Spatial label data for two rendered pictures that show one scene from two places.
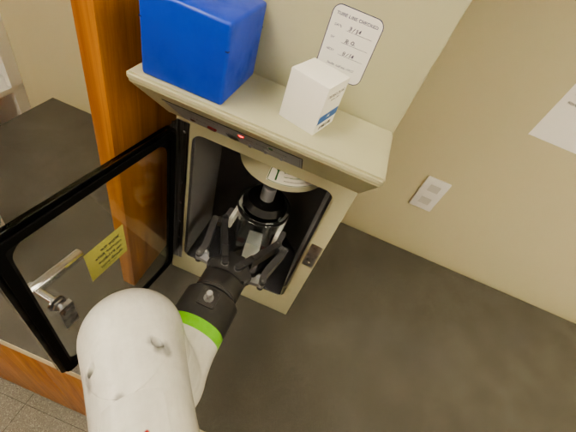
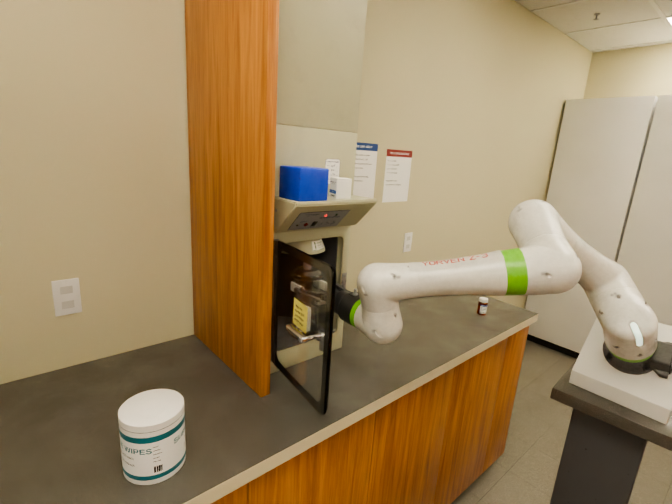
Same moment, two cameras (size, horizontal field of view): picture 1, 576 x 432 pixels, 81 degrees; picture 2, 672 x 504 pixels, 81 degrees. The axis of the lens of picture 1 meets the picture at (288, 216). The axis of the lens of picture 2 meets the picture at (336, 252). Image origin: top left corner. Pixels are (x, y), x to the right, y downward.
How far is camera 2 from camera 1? 1.00 m
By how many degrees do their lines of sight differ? 49
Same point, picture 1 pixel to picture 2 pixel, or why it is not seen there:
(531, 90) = not seen: hidden behind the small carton
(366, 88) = not seen: hidden behind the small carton
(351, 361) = not seen: hidden behind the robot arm
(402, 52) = (346, 166)
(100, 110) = (269, 237)
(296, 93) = (340, 187)
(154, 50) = (305, 189)
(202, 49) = (321, 181)
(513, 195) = (354, 232)
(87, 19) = (271, 192)
